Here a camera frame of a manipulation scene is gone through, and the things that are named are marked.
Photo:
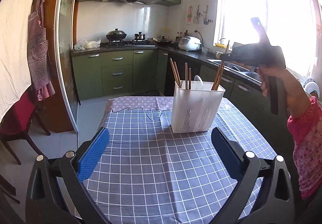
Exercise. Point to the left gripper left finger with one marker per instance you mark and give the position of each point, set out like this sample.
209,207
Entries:
44,199

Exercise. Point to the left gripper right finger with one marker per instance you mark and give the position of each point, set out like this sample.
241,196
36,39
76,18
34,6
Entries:
274,202

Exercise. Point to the clear plastic spoon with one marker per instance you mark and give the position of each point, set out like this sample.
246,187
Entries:
198,80

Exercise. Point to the brown patterned wooden chopstick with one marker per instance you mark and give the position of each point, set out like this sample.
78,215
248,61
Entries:
189,78

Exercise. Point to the light wooden chopstick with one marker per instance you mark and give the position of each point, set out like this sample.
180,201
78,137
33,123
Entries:
174,74
186,76
178,80

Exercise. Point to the white plastic utensil holder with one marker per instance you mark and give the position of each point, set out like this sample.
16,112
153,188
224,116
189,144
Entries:
194,110

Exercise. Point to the pink floral sleeve forearm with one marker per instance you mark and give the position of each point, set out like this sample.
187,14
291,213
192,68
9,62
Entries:
306,132

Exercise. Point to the steel kitchen sink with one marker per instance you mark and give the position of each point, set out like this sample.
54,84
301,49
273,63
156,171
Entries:
239,68

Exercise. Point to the green lower kitchen cabinets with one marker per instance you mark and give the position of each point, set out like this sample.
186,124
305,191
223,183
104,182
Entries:
106,71

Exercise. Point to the person's right hand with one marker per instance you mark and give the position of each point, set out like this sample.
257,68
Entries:
297,100

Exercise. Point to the white rice cooker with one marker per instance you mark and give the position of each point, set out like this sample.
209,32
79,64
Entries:
189,43

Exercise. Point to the red wooden chair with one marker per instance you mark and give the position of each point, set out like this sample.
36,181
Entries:
16,123

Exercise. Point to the black frying pan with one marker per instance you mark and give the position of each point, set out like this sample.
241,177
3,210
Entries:
161,41

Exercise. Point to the small black pot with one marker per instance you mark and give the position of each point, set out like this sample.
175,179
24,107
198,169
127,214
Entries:
140,36

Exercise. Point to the purple checked apron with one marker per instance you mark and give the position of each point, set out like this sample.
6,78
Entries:
39,63

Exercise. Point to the black wok with lid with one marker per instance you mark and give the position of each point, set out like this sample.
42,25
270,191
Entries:
116,35

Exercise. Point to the white plastic bag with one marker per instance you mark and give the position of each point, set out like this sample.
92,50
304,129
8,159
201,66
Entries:
86,45

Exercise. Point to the glass sliding door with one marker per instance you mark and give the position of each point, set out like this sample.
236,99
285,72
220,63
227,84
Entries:
63,44

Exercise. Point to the white hanging cloth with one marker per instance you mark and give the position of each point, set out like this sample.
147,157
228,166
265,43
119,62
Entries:
15,77

